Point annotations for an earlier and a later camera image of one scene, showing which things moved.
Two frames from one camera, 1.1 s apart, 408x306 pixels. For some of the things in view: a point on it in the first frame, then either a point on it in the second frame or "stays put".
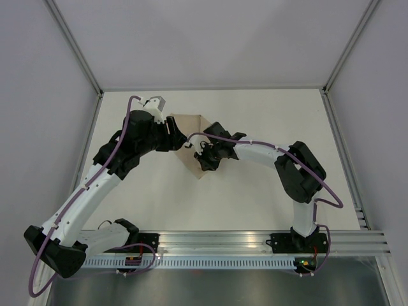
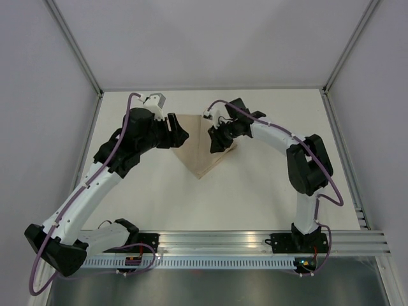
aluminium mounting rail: x=362 y=242 stays put
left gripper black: x=172 y=141 stays put
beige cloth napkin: x=189 y=125 stays put
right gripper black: x=206 y=165 -> x=218 y=143
